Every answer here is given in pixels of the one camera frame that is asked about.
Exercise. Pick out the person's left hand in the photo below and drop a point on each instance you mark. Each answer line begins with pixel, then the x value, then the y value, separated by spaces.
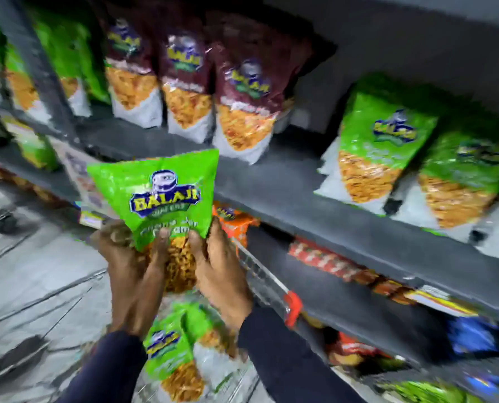
pixel 125 276

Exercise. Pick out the person's right hand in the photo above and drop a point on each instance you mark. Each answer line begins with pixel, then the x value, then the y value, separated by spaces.
pixel 222 281

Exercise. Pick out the person's left thumb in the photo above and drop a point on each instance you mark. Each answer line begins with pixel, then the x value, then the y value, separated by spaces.
pixel 159 260

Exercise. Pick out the person's right thumb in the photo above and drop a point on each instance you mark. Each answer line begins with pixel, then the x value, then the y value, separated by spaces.
pixel 198 247

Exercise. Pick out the person's right forearm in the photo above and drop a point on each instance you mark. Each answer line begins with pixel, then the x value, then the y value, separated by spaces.
pixel 287 360

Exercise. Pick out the person's left forearm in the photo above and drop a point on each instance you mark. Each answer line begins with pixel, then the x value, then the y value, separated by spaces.
pixel 107 371

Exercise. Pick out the grey metal shelf rack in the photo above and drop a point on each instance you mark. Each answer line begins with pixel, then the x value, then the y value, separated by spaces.
pixel 274 184

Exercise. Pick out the white snack packet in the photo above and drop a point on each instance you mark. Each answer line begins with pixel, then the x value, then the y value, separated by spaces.
pixel 81 176

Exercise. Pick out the row of red snack packets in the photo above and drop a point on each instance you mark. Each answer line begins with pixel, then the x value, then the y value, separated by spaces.
pixel 337 264

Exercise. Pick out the maroon snack packet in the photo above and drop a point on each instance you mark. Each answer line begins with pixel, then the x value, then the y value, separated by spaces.
pixel 186 88
pixel 249 100
pixel 130 75

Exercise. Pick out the yellow green snack packet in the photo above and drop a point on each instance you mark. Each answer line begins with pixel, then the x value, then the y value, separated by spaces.
pixel 33 144

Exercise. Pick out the red orange snack packet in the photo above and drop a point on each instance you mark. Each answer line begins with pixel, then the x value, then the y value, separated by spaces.
pixel 350 350

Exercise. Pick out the blue snack packet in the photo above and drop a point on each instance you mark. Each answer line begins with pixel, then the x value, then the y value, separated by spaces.
pixel 474 335

